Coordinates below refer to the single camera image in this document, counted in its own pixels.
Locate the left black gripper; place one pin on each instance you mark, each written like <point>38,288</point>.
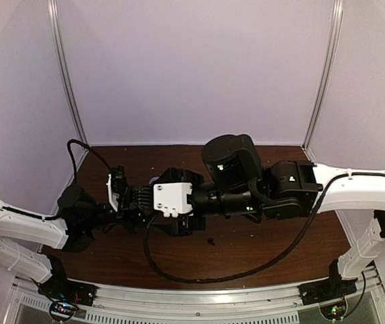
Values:
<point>132,209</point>

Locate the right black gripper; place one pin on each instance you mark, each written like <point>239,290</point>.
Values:
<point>181,226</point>

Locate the purple earbud charging case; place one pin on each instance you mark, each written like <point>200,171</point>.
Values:
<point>154,180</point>

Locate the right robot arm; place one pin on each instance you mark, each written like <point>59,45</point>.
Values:
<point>241,185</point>

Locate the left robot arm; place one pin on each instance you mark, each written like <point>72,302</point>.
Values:
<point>70,230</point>

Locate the black earbud centre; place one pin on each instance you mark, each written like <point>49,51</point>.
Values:
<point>211,242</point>

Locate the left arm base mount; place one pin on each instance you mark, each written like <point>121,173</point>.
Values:
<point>66,299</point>

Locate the aluminium front rail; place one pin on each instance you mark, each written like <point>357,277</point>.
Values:
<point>272,304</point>

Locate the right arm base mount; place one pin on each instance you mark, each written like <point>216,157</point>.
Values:
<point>330,295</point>

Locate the left aluminium post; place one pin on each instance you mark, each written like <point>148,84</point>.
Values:
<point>54,19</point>

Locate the aluminium post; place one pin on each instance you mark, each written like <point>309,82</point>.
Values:
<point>336,21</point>
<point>54,19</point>

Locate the right aluminium post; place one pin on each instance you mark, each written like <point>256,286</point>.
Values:
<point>336,21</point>

